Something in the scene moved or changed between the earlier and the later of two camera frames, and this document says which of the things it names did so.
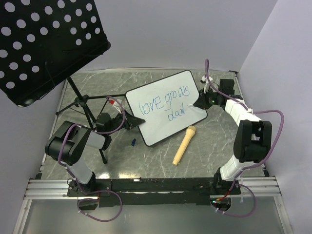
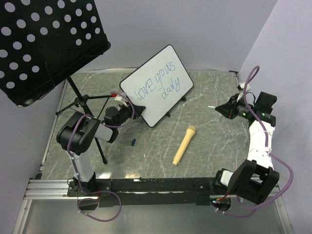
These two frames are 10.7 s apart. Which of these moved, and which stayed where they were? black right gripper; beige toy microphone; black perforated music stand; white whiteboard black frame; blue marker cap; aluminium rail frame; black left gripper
Moved: white whiteboard black frame; black right gripper; black left gripper
Stayed: beige toy microphone; black perforated music stand; blue marker cap; aluminium rail frame
